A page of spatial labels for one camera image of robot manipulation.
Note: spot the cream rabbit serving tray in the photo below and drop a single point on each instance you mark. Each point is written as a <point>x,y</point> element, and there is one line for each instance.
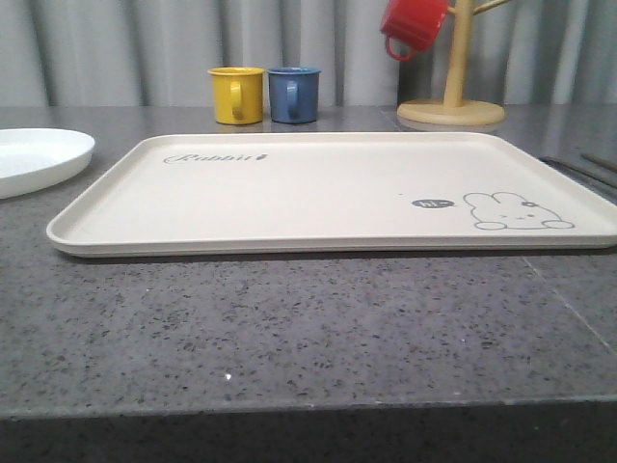
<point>207,194</point>

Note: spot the yellow enamel mug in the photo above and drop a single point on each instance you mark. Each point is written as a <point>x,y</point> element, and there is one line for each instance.
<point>237,95</point>

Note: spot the blue enamel mug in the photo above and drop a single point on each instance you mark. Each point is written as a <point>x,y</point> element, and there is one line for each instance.
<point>293,94</point>

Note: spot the silver metal chopsticks pair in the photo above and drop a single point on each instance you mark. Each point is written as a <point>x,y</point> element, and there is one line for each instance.
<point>606,164</point>

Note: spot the red enamel mug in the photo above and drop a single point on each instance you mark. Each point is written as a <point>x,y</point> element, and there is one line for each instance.
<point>415,23</point>

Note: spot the wooden mug tree stand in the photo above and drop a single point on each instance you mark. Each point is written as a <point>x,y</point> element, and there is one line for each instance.
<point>453,109</point>

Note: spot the silver metal fork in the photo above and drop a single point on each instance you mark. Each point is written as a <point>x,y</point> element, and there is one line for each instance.
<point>602,185</point>

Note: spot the white round plate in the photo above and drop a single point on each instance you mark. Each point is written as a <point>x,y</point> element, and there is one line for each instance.
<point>36,158</point>

